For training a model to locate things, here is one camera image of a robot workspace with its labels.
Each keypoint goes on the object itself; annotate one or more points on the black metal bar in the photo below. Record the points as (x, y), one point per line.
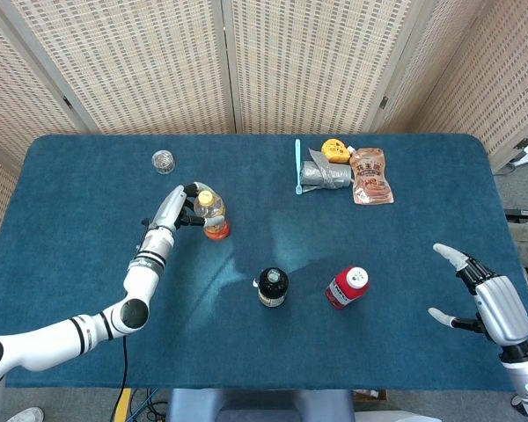
(525, 213)

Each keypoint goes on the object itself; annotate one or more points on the dark brown tea bottle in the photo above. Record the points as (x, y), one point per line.
(273, 285)

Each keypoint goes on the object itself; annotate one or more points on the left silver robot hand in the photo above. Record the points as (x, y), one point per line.
(169, 208)

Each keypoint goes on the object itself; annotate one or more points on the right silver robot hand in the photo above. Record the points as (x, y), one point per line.
(503, 307)

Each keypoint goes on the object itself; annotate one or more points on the blue felt table cover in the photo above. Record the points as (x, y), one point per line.
(290, 351)

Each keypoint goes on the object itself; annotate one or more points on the small clear glass jar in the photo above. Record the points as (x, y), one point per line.
(163, 162)

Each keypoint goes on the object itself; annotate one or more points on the red NFC juice bottle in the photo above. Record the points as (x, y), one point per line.
(345, 290)

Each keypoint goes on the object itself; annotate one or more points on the black screen hinge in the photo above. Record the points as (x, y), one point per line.
(383, 103)

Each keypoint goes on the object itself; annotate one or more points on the brown sauce pouch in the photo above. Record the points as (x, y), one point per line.
(371, 180)

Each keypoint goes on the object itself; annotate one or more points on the woven folding screen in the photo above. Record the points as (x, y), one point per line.
(158, 66)

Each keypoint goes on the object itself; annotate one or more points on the white shoe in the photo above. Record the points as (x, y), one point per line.
(26, 414)

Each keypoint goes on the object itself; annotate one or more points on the brown cardboard box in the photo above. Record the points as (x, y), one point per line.
(369, 395)

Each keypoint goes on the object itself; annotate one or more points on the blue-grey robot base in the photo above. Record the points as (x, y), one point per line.
(255, 404)

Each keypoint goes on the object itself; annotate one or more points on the orange iced tea bottle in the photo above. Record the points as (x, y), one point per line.
(213, 220)

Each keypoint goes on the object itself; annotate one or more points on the yellow snack package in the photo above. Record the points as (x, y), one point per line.
(334, 150)

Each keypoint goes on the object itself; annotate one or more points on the grey foil pouch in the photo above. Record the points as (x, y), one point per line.
(327, 175)

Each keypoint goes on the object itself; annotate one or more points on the light blue toothbrush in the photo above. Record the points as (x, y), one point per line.
(298, 167)

